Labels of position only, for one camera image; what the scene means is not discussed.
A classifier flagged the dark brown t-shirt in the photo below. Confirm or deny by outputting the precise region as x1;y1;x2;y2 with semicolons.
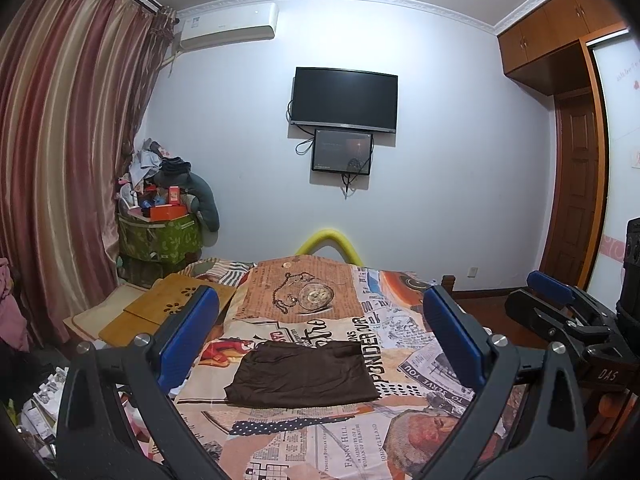
224;341;378;408

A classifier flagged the wooden wardrobe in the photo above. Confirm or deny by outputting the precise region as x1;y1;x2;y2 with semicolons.
497;0;629;97

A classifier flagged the orange box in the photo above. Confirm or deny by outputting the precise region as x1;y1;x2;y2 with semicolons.
149;204;189;222

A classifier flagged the printed newspaper pattern bed sheet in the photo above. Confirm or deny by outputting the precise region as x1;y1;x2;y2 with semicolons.
114;253;532;480

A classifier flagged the wooden door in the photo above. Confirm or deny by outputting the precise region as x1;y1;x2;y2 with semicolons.
540;90;599;285

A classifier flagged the grey stuffed toy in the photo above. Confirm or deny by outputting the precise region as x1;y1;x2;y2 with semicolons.
153;157;220;233

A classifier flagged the wall mounted black television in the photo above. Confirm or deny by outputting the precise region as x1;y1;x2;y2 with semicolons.
290;67;399;133

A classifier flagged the green patterned storage bin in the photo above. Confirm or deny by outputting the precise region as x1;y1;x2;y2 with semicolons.
117;214;203;263

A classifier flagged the striped pink curtain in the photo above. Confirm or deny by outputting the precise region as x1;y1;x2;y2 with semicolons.
1;0;176;344

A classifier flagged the black monitor on wall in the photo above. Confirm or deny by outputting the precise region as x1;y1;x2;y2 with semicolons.
311;129;373;176

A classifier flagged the wooden bed post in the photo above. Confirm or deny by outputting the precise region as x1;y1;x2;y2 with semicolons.
440;275;456;294

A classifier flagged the wooden folding lap table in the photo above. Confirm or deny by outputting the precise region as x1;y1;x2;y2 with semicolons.
99;273;236;347

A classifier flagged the white air conditioner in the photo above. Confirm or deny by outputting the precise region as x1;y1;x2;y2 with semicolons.
179;3;279;52

